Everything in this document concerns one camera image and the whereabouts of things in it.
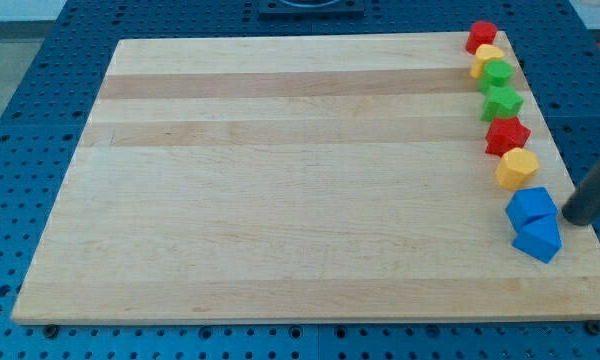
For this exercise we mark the yellow heart block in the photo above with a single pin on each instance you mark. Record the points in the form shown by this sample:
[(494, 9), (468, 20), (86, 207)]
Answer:
[(483, 54)]

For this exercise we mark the green star block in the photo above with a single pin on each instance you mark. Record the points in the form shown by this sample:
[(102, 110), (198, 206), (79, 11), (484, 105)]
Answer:
[(501, 102)]

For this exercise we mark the blue cube block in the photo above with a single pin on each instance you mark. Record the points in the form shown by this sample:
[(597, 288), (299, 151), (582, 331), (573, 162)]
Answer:
[(528, 205)]

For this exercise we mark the blue triangle block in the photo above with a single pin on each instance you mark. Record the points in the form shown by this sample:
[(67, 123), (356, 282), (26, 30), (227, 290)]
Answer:
[(540, 239)]

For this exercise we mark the green circle block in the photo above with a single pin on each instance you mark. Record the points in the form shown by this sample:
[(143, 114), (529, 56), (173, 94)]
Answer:
[(495, 73)]

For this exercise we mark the wooden board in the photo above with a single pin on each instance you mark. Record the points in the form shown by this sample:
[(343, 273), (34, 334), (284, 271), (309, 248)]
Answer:
[(298, 179)]

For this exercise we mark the red star block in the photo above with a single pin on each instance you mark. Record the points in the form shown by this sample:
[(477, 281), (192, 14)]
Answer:
[(505, 134)]

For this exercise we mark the yellow hexagon block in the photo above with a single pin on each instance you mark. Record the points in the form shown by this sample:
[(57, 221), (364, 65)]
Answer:
[(516, 169)]

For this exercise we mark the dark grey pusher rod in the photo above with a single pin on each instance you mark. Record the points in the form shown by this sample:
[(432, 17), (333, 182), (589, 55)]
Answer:
[(583, 206)]

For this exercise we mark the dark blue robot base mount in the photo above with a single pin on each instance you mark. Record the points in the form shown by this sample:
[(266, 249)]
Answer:
[(280, 8)]

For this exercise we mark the red cylinder block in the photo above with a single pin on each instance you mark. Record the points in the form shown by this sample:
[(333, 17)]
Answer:
[(481, 32)]

